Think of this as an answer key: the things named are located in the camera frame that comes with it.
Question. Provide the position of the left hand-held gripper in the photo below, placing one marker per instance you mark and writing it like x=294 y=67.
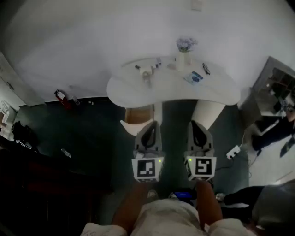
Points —
x=147 y=168

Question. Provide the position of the grey door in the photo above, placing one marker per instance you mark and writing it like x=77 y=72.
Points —
x=18 y=92

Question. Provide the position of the black eyeglasses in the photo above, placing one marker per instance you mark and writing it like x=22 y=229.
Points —
x=206 y=68

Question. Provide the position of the red fire extinguisher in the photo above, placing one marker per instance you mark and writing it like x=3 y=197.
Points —
x=62 y=98

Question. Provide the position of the person's left white shoe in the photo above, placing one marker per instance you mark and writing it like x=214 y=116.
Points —
x=152 y=194

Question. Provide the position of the white oval table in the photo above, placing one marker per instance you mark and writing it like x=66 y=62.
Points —
x=175 y=92

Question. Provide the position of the person's white shoe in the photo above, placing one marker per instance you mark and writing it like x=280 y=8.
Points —
x=172 y=195
x=152 y=194

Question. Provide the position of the person's right white shoe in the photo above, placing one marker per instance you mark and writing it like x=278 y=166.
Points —
x=172 y=195

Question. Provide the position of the dark wooden staircase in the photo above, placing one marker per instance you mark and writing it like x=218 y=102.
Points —
x=46 y=184

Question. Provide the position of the blue white packet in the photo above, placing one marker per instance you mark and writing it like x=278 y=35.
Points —
x=193 y=78

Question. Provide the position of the grey black office chair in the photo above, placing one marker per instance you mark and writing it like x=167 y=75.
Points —
x=274 y=202

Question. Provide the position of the person's beige shirt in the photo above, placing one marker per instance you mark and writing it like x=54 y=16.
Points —
x=166 y=219

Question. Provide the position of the grey shelf unit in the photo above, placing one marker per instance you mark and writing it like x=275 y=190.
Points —
x=265 y=80

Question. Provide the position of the black backpack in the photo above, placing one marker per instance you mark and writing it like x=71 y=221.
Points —
x=24 y=136

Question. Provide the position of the clear plastic bottle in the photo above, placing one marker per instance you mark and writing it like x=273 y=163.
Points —
x=76 y=101
x=66 y=153

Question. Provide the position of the small pink box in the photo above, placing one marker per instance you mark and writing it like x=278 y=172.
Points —
x=171 y=66

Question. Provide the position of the black device blue screen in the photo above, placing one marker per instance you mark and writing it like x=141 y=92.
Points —
x=184 y=194

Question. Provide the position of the person's left forearm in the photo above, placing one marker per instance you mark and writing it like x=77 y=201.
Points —
x=129 y=207

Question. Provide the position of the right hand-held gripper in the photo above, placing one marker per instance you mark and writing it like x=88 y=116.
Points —
x=202 y=168

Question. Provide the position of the person's right forearm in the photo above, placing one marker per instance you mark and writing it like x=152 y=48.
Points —
x=208 y=202

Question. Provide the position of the white power strip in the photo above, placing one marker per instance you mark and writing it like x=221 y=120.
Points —
x=233 y=152

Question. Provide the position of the white vase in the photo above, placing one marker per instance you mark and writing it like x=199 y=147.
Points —
x=180 y=62

